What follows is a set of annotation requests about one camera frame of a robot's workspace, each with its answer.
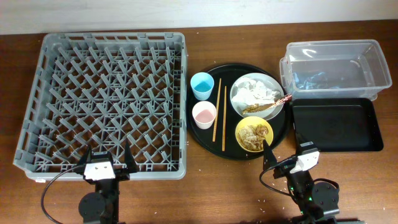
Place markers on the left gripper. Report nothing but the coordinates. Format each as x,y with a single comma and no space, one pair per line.
130,163

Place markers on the white napkin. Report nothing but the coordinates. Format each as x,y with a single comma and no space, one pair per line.
251,92

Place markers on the grey plate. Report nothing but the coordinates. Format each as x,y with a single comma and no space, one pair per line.
266,114

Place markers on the round black tray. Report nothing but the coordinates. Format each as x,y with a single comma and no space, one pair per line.
229,73

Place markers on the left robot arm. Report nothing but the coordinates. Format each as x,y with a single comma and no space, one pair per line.
102,205

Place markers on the black rectangular tray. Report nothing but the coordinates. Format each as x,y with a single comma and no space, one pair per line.
338,124

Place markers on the wooden chopstick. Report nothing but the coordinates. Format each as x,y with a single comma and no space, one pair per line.
217,111
224,119

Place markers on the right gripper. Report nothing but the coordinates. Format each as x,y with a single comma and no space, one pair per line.
270,158

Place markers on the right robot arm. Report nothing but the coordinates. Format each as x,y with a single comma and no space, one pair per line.
317,199

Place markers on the red patterned wrapper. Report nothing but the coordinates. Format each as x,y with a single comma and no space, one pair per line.
285,99

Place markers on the grey dishwasher rack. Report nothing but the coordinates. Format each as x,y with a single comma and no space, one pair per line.
101,91

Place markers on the food scraps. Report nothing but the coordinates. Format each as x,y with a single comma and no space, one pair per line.
252,137

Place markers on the light blue cup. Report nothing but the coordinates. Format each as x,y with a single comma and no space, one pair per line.
202,84

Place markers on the pink cup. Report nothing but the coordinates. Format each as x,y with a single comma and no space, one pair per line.
204,114

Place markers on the yellow bowl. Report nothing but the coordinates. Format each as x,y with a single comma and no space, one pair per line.
254,120

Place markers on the clear plastic bin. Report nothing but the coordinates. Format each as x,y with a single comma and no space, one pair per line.
334,69

